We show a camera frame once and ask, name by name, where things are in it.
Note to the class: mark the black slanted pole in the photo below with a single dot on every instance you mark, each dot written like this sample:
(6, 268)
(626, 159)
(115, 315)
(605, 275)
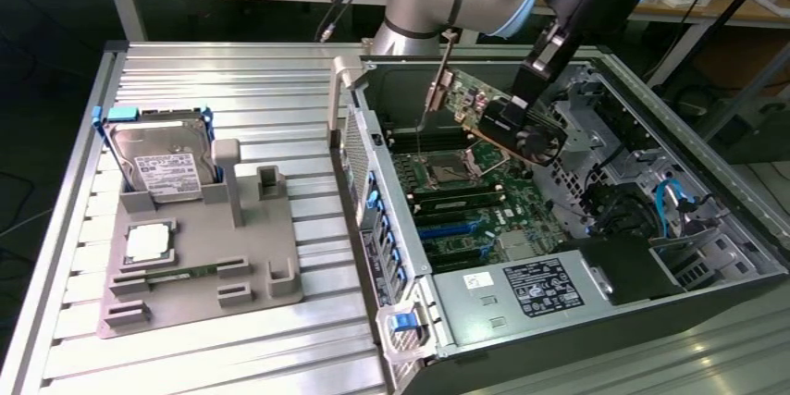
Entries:
(713, 13)

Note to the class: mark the graphics card with black fan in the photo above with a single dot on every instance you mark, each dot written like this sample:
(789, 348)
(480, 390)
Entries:
(488, 124)

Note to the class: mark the silver disk bay cage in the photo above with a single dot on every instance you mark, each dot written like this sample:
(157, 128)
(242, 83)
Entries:
(577, 140)

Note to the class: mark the blue expansion slot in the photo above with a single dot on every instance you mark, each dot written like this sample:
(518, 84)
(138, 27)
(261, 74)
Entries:
(448, 230)

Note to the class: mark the silver chipset heatsink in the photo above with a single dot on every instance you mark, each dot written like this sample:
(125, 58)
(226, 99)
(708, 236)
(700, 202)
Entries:
(517, 247)

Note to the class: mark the green motherboard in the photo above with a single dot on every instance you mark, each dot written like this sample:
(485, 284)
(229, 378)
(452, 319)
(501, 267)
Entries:
(525, 210)

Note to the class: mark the blue case latch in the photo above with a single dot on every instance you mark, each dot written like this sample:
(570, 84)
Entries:
(401, 323)

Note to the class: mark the black plastic shroud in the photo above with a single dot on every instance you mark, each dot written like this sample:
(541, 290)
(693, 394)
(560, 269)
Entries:
(624, 270)

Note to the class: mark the black RAM slot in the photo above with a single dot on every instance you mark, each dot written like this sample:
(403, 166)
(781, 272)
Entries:
(454, 188)
(405, 147)
(401, 135)
(402, 139)
(456, 194)
(403, 143)

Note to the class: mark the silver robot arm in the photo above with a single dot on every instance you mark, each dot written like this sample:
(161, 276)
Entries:
(445, 2)

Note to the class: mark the black expansion slot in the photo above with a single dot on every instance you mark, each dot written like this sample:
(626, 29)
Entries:
(460, 218)
(457, 258)

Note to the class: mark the grey parts rack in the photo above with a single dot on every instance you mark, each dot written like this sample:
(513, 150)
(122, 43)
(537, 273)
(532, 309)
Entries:
(203, 247)

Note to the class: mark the black open PC case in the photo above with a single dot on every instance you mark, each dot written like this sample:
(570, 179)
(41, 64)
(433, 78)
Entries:
(680, 321)

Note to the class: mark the silver CPU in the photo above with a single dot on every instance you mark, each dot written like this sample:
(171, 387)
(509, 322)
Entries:
(149, 242)

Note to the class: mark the silver disk bay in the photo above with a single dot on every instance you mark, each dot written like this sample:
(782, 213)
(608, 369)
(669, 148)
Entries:
(697, 270)

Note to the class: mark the CPU socket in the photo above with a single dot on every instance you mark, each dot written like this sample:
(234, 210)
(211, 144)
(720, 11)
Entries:
(446, 170)

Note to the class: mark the hard disk with blue carrier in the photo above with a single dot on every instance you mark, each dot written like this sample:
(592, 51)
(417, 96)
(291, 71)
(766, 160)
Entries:
(167, 164)

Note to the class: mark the silver socket cover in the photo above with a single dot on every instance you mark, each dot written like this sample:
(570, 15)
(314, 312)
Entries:
(501, 161)

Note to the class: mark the black equipment box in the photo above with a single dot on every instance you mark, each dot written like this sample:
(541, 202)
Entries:
(753, 136)

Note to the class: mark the silver power supply unit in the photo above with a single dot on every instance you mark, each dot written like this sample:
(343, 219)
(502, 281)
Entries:
(494, 302)

